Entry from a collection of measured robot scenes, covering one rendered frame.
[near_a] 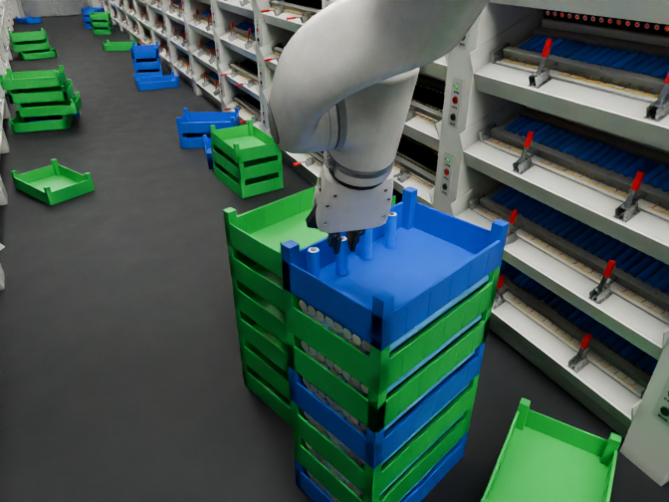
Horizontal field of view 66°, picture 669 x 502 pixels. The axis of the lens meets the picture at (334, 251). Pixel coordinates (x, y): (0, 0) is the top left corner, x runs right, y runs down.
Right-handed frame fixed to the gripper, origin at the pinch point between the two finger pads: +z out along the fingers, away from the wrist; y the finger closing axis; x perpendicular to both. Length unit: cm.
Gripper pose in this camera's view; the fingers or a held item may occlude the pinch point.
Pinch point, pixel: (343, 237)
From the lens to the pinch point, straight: 77.7
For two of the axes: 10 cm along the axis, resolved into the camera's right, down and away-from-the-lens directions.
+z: -1.0, 5.7, 8.2
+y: 9.7, -1.3, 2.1
